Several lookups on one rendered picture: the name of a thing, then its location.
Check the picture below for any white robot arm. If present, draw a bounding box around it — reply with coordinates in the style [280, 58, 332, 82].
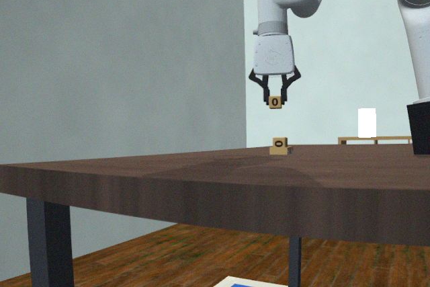
[253, 0, 430, 104]

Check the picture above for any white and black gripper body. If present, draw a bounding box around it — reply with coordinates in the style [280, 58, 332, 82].
[253, 32, 295, 77]

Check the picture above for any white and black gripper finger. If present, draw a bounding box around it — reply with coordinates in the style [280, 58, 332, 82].
[281, 65, 301, 105]
[249, 69, 270, 106]

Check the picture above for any yellow number cube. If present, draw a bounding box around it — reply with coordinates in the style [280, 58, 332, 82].
[273, 137, 288, 147]
[269, 96, 282, 109]

